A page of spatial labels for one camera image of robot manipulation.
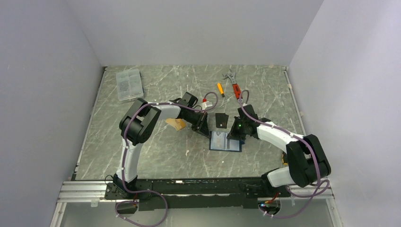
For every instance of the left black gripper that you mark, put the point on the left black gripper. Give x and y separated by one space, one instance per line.
204 129

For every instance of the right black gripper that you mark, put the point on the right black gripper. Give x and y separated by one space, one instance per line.
233 134

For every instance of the blue leather card holder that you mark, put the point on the blue leather card holder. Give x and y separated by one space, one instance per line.
231 145

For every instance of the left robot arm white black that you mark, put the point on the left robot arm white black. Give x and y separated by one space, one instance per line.
138 124

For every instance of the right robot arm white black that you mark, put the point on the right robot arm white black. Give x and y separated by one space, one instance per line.
306 159

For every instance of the black card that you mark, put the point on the black card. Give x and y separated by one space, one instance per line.
221 120

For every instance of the gold card stack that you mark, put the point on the gold card stack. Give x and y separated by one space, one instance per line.
178 124

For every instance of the clear plastic screw box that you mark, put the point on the clear plastic screw box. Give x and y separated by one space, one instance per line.
129 85

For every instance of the orange handled screwdriver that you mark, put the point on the orange handled screwdriver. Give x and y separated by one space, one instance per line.
221 90

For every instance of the red handled adjustable wrench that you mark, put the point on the red handled adjustable wrench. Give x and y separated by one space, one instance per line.
231 76

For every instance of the aluminium frame rail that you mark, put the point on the aluminium frame rail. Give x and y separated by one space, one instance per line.
82 191

